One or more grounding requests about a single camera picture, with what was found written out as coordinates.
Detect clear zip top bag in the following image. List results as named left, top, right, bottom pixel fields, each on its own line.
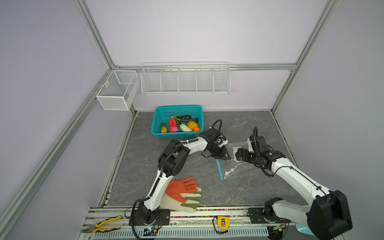
left=216, top=141, right=256, bottom=181

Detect teal plastic basket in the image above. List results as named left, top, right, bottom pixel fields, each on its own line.
left=151, top=105, right=205, bottom=139

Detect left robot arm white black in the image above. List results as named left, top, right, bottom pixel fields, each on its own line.
left=130, top=125, right=231, bottom=225

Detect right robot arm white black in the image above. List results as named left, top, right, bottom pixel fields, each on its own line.
left=235, top=127, right=353, bottom=240

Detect orange toy fruit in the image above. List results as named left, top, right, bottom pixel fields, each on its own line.
left=187, top=121, right=199, bottom=131

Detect dark toy eggplant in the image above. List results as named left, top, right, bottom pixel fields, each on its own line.
left=177, top=115, right=199, bottom=123

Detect red toy strawberry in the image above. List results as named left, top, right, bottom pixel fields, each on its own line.
left=168, top=118, right=178, bottom=127

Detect green striped work glove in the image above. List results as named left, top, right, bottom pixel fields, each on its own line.
left=160, top=187, right=202, bottom=213

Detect yellow tape measure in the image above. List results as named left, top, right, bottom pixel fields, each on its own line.
left=212, top=216, right=230, bottom=235

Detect teal plastic scoop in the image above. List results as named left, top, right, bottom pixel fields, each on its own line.
left=296, top=223, right=315, bottom=236

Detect white mesh box basket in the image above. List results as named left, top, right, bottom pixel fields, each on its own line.
left=96, top=70, right=140, bottom=111

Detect yellow black pliers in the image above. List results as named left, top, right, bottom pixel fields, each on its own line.
left=81, top=216, right=122, bottom=233

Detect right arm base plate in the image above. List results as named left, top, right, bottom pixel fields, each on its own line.
left=247, top=207, right=291, bottom=224

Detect white wire shelf basket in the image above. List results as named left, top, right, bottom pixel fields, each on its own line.
left=141, top=62, right=232, bottom=95

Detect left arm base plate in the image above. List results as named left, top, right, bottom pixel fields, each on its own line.
left=129, top=207, right=171, bottom=226

